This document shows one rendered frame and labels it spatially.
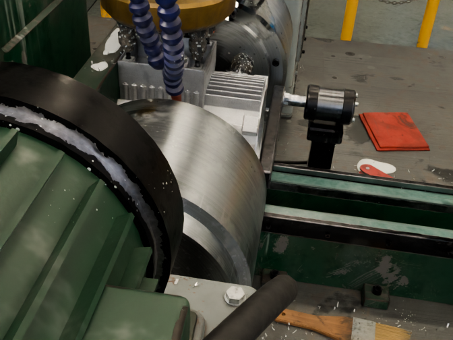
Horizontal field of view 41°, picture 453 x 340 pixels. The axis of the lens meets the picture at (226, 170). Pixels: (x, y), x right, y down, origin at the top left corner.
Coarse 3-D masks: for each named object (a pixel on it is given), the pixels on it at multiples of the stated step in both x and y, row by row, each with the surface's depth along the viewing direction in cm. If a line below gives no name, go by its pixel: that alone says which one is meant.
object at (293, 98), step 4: (284, 96) 101; (292, 96) 101; (296, 96) 101; (300, 96) 101; (304, 96) 101; (284, 100) 101; (292, 100) 101; (296, 100) 101; (300, 100) 101; (304, 100) 101; (292, 104) 101; (296, 104) 101; (300, 104) 101; (304, 104) 101
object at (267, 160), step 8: (280, 88) 102; (272, 96) 99; (280, 96) 100; (288, 96) 101; (272, 104) 97; (280, 104) 98; (288, 104) 101; (272, 112) 95; (280, 112) 96; (264, 120) 98; (272, 120) 93; (272, 128) 91; (264, 136) 90; (272, 136) 90; (264, 144) 88; (272, 144) 88; (264, 152) 86; (272, 152) 86; (264, 160) 85; (272, 160) 85; (264, 168) 83; (272, 168) 86
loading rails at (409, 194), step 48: (288, 192) 100; (336, 192) 99; (384, 192) 98; (432, 192) 99; (288, 240) 93; (336, 240) 91; (384, 240) 90; (432, 240) 88; (384, 288) 95; (432, 288) 94
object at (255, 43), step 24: (240, 0) 98; (264, 0) 103; (240, 24) 98; (264, 24) 98; (288, 24) 109; (216, 48) 101; (240, 48) 101; (264, 48) 100; (288, 48) 106; (264, 72) 102
